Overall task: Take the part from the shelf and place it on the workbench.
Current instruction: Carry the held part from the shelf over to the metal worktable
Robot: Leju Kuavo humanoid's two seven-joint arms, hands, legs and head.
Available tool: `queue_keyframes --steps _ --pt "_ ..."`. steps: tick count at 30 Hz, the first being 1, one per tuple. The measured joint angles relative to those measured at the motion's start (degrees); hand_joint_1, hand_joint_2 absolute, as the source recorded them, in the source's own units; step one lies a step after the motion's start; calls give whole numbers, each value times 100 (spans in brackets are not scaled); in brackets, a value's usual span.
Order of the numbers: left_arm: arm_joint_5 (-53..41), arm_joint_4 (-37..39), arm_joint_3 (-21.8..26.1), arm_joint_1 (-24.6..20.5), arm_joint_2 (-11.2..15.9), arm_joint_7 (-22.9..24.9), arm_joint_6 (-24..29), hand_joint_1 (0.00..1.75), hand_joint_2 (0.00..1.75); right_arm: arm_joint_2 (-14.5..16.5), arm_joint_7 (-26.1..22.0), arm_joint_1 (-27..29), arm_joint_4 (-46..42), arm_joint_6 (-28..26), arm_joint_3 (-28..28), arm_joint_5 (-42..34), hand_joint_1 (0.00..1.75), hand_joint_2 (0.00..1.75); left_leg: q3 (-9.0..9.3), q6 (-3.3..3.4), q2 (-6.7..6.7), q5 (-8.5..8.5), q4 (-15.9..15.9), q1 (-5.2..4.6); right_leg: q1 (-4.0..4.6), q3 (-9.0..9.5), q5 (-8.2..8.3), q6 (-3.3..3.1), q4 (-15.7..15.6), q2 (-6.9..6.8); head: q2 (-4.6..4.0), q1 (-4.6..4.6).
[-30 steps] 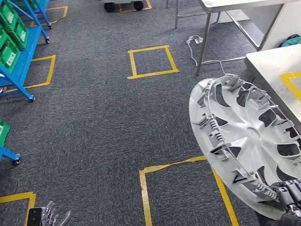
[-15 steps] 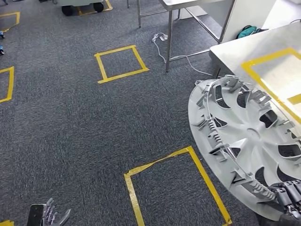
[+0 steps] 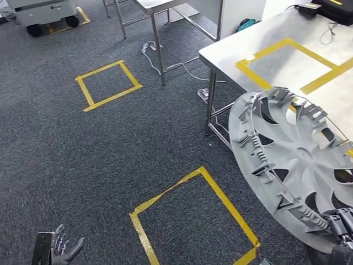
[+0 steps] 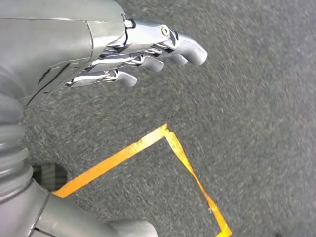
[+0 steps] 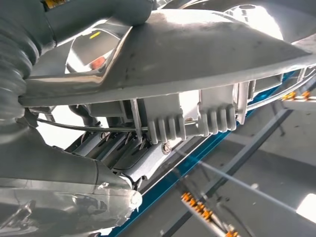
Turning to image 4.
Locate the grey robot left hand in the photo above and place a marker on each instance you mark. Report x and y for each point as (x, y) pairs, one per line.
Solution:
(49, 42)

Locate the wrinkled yellow floor tape square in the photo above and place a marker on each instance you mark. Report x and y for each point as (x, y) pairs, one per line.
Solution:
(111, 162)

